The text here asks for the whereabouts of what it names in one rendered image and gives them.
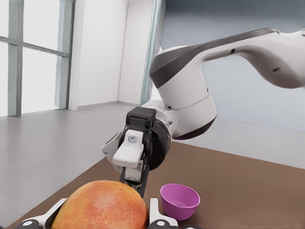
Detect grey window frame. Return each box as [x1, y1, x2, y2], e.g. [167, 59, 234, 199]
[0, 0, 76, 118]

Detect purple bowl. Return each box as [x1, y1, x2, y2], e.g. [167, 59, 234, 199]
[160, 183, 201, 221]

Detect pale left gripper left finger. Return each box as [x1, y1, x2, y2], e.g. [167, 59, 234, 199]
[16, 198, 69, 229]

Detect red yellow apple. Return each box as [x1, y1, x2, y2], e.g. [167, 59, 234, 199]
[51, 180, 150, 229]

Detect pale blue wall column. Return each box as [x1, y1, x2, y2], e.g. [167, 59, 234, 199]
[140, 0, 165, 106]

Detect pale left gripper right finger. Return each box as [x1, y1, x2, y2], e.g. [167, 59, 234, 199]
[148, 197, 179, 229]

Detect finger of the pale right gripper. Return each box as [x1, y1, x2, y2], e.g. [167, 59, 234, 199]
[118, 165, 151, 199]
[112, 128, 145, 169]

